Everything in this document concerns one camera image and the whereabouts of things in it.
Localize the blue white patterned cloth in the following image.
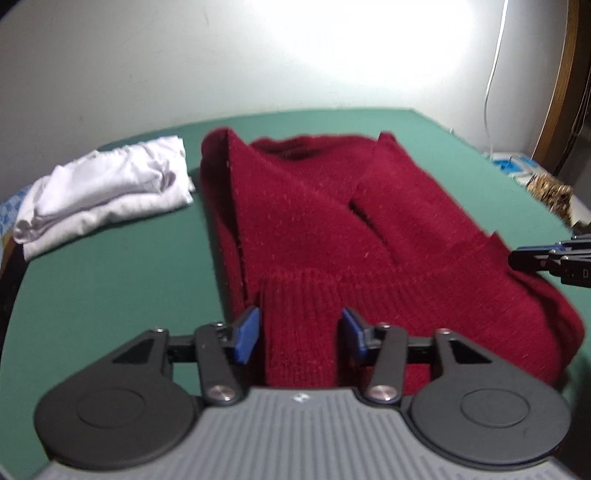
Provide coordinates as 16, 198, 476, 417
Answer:
0, 189, 27, 250

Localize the brown patterned fabric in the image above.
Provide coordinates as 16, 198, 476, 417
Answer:
526, 173, 573, 227

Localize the white hanging cable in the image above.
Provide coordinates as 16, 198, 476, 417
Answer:
483, 0, 512, 158

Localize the white blue power strip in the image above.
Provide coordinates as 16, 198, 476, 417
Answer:
491, 153, 539, 186

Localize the dark red knit sweater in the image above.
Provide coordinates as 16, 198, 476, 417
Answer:
200, 129, 585, 388

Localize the folded white garment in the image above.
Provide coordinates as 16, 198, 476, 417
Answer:
13, 136, 194, 261

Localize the brown wooden frame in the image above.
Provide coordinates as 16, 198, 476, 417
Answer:
533, 1, 590, 174

